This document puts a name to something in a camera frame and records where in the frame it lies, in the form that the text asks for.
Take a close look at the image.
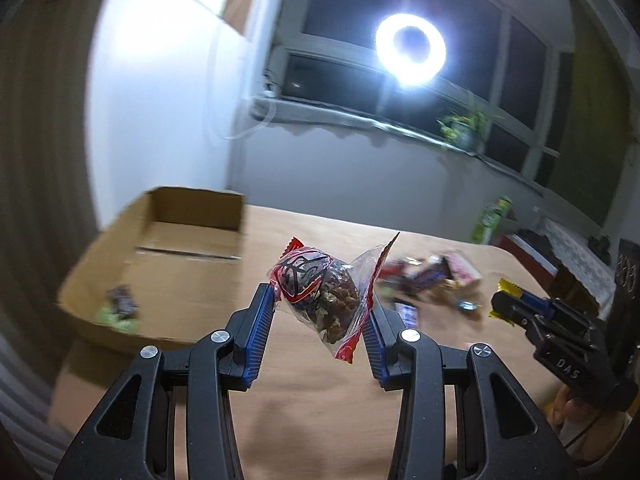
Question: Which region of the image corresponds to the window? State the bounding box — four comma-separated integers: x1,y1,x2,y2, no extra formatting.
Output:
265,0,576,196

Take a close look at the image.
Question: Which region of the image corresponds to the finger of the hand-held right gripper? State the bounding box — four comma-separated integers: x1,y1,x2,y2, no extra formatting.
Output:
517,291,563,317
491,291,543,336

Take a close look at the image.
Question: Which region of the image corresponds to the white lace cloth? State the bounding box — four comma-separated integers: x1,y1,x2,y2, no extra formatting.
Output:
542,217,616,306

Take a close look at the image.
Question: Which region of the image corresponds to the potted green plant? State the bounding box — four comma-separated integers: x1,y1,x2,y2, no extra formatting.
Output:
436,95,506,153

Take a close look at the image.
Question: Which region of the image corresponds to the clear red snack packet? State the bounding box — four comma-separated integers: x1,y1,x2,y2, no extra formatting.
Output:
266,231,402,364
377,260,416,291

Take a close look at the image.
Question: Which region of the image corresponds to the small dark snack packet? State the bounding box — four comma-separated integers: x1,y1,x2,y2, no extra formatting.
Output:
107,285,138,316

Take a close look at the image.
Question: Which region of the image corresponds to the red box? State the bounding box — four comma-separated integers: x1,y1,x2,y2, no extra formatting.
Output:
500,232,558,283

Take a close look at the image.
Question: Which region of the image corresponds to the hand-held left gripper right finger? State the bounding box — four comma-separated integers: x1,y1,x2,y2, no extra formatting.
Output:
362,300,581,480

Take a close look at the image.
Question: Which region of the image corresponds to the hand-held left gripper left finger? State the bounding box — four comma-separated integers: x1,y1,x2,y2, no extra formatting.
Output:
52,282,281,480

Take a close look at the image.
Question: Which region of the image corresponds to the white cabinet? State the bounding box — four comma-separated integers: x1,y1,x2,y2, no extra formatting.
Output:
90,0,251,221

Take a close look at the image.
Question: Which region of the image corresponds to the yellow snack packet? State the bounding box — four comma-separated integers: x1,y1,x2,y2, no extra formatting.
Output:
487,279,527,329

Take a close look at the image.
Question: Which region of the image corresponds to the person's right hand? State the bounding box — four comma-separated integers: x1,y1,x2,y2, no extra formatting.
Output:
550,385,601,431

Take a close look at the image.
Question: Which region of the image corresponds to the white cable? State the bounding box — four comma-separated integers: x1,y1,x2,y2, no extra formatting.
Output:
206,22,277,142

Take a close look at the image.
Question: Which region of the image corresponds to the white ring light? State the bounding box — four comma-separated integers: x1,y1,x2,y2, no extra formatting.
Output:
375,12,447,86

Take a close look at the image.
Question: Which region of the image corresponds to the green candy packet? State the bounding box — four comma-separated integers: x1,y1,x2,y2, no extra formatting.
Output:
95,305,143,333

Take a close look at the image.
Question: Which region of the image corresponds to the cardboard box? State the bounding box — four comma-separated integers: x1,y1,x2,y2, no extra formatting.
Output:
56,186,248,356

